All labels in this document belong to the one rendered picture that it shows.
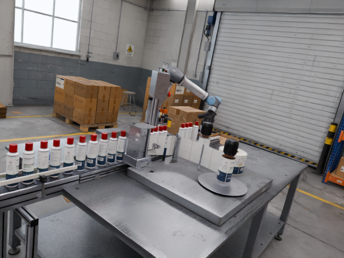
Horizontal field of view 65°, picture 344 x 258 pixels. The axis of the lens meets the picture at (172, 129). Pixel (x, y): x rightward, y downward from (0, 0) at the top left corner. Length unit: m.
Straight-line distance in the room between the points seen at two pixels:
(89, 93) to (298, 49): 4.20
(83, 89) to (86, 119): 0.56
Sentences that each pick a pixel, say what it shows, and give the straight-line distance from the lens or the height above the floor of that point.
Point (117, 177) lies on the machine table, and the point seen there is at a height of 0.83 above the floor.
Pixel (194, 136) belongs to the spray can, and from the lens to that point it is 2.45.
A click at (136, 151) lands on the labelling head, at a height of 0.99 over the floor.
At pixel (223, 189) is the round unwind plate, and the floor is 0.89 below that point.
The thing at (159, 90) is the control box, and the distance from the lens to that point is 1.96.
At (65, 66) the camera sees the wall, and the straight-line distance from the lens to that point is 7.53.
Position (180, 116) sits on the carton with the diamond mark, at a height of 1.06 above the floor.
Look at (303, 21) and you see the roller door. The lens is 6.34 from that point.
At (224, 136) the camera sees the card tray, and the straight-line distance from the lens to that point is 3.17.
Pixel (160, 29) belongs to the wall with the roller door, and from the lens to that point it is 8.56.
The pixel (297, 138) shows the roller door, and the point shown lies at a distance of 6.17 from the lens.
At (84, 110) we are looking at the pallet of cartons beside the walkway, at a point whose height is 0.41.
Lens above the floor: 1.56
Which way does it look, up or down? 14 degrees down
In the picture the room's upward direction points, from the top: 10 degrees clockwise
